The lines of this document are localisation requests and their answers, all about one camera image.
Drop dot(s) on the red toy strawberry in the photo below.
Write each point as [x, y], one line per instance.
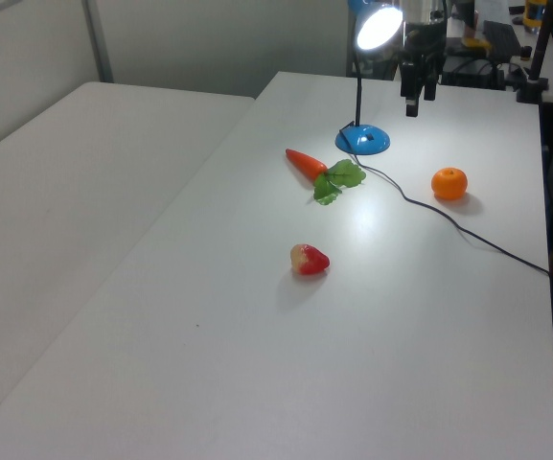
[310, 260]

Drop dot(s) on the orange toy carrot with leaves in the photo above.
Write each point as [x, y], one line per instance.
[307, 165]

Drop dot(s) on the black camera pole with clamp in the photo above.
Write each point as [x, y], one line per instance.
[539, 48]

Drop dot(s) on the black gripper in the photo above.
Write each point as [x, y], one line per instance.
[424, 40]

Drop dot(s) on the toy orange fruit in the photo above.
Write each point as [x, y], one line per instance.
[449, 183]

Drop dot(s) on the black keyboard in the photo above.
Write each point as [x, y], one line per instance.
[502, 39]

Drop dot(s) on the small yellow object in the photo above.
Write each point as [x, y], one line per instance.
[476, 42]

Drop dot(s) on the black equipment box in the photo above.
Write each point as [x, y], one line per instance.
[472, 69]

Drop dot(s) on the small black cylinder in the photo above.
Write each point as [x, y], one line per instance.
[525, 52]

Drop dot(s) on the yellow and blue container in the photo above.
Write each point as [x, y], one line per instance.
[534, 12]

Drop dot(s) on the blue desk lamp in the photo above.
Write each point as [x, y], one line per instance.
[362, 139]

